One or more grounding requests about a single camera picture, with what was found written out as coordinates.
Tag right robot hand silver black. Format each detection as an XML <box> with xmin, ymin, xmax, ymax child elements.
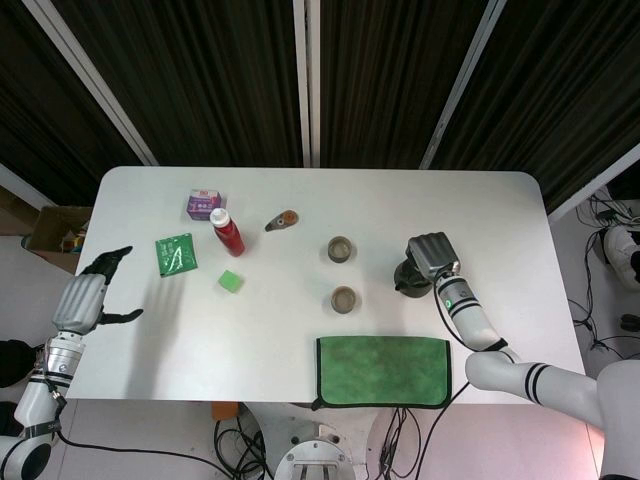
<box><xmin>405</xmin><ymin>231</ymin><xmax>461</xmax><ymax>279</ymax></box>

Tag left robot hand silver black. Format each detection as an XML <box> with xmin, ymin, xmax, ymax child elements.
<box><xmin>51</xmin><ymin>245</ymin><xmax>145</xmax><ymax>336</ymax></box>

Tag black teapot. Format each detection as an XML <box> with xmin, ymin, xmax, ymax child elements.
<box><xmin>393</xmin><ymin>254</ymin><xmax>437</xmax><ymax>299</ymax></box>

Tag dark ceramic tea cup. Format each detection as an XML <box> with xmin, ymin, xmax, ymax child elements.
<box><xmin>327</xmin><ymin>235</ymin><xmax>355</xmax><ymax>263</ymax></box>
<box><xmin>330</xmin><ymin>285</ymin><xmax>362</xmax><ymax>315</ymax></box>

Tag open cardboard box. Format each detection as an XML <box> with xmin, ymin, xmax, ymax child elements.
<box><xmin>22</xmin><ymin>204</ymin><xmax>94</xmax><ymax>274</ymax></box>

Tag black fabric bundle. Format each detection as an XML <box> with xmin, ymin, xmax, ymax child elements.
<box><xmin>0</xmin><ymin>338</ymin><xmax>39</xmax><ymax>390</ymax></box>

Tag green tea sachet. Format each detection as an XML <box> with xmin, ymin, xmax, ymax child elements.
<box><xmin>154</xmin><ymin>232</ymin><xmax>199</xmax><ymax>278</ymax></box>

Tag green microfiber cloth black trim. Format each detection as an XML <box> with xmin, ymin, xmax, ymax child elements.
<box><xmin>310</xmin><ymin>335</ymin><xmax>454</xmax><ymax>412</ymax></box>

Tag green foam cube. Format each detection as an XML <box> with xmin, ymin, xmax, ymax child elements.
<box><xmin>217</xmin><ymin>269</ymin><xmax>246</xmax><ymax>294</ymax></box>

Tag small purple carton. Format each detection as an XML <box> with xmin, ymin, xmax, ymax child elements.
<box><xmin>184</xmin><ymin>188</ymin><xmax>224</xmax><ymax>224</ymax></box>

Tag red bottle white cap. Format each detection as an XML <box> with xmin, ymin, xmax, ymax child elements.
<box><xmin>208</xmin><ymin>207</ymin><xmax>247</xmax><ymax>259</ymax></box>

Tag black pleated curtain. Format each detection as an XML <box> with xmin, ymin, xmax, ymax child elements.
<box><xmin>0</xmin><ymin>0</ymin><xmax>146</xmax><ymax>206</ymax></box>
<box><xmin>319</xmin><ymin>0</ymin><xmax>489</xmax><ymax>169</ymax></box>
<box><xmin>49</xmin><ymin>0</ymin><xmax>305</xmax><ymax>167</ymax></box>
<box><xmin>432</xmin><ymin>0</ymin><xmax>640</xmax><ymax>211</ymax></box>

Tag white sneaker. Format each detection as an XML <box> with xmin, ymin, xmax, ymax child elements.
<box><xmin>602</xmin><ymin>224</ymin><xmax>640</xmax><ymax>287</ymax></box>

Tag white robot torso base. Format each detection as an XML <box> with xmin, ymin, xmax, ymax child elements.
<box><xmin>272</xmin><ymin>422</ymin><xmax>355</xmax><ymax>480</ymax></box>

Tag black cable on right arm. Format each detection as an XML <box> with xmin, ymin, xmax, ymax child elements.
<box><xmin>432</xmin><ymin>269</ymin><xmax>509</xmax><ymax>352</ymax></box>

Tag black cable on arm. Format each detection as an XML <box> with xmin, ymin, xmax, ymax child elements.
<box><xmin>432</xmin><ymin>269</ymin><xmax>509</xmax><ymax>352</ymax></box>
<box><xmin>42</xmin><ymin>379</ymin><xmax>281</xmax><ymax>480</ymax></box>

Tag white slanted frame post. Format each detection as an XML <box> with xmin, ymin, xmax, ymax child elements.
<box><xmin>418</xmin><ymin>0</ymin><xmax>507</xmax><ymax>170</ymax></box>
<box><xmin>22</xmin><ymin>0</ymin><xmax>160</xmax><ymax>167</ymax></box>
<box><xmin>547</xmin><ymin>149</ymin><xmax>640</xmax><ymax>222</ymax></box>
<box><xmin>0</xmin><ymin>163</ymin><xmax>44</xmax><ymax>202</ymax></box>

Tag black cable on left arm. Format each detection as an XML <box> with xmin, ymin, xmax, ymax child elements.
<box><xmin>42</xmin><ymin>379</ymin><xmax>281</xmax><ymax>480</ymax></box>

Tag black floor cable tangle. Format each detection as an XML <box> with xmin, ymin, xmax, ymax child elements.
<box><xmin>569</xmin><ymin>193</ymin><xmax>640</xmax><ymax>351</ymax></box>

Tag black hanging cables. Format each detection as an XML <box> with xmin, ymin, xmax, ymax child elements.
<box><xmin>378</xmin><ymin>382</ymin><xmax>471</xmax><ymax>480</ymax></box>

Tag white double frame post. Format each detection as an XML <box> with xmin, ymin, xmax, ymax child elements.
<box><xmin>292</xmin><ymin>0</ymin><xmax>322</xmax><ymax>169</ymax></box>

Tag black cable bundle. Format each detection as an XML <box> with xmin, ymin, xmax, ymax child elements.
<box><xmin>213</xmin><ymin>417</ymin><xmax>267</xmax><ymax>480</ymax></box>

